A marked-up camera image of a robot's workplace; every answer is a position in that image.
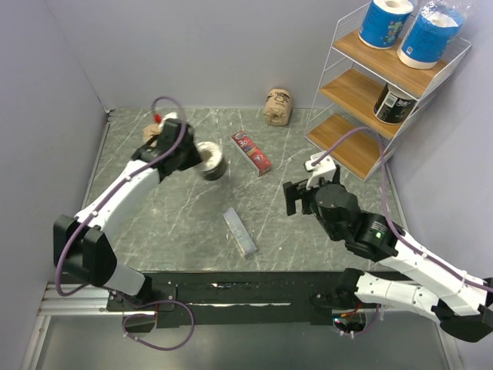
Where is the red toothpaste box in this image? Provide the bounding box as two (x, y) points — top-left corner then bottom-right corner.
(230, 131), (271, 177)

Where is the bottom wooden shelf board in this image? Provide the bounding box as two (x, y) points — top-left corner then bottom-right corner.
(307, 113), (380, 181)

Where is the wooden shelf board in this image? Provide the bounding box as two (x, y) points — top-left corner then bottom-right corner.
(333, 31), (447, 98)
(320, 69), (401, 140)
(307, 113), (380, 181)

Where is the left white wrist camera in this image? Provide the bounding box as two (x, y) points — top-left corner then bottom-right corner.
(153, 112), (178, 124)

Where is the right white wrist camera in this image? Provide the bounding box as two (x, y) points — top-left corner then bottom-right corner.
(304, 152), (336, 190)

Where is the white wire shelf rack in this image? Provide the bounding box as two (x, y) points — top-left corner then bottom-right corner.
(305, 1), (472, 180)

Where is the blue clear-wrapped paper roll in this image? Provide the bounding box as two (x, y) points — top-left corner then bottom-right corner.
(397, 1), (478, 70)

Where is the black paper roll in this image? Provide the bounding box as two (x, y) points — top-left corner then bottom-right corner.
(374, 83), (417, 125)

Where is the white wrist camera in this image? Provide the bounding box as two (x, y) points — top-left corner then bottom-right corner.
(304, 152), (336, 190)
(153, 112), (178, 124)

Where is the brown paper roll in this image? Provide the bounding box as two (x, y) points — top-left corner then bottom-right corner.
(143, 123), (162, 147)

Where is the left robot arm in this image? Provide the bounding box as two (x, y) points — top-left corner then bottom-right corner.
(53, 113), (202, 310)

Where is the top wooden shelf board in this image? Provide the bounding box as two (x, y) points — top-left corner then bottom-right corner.
(333, 31), (447, 98)

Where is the brown roll with bear print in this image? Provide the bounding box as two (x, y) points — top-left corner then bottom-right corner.
(263, 89), (293, 126)

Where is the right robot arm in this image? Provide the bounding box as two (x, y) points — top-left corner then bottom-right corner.
(283, 166), (492, 343)

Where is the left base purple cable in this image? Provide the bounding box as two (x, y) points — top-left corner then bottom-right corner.
(122, 300), (196, 352)

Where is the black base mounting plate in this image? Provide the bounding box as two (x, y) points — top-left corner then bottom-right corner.
(106, 269), (362, 328)

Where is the middle wooden shelf board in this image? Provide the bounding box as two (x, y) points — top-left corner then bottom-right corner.
(320, 69), (401, 140)

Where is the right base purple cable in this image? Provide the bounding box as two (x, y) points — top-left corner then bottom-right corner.
(338, 301), (386, 340)

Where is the blue printed paper roll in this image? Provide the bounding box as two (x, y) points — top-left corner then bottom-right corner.
(358, 0), (416, 49)

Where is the silver toothpaste box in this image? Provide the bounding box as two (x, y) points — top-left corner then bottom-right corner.
(223, 207), (257, 258)

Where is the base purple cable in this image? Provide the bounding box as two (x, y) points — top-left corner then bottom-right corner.
(122, 300), (196, 352)
(338, 301), (386, 340)

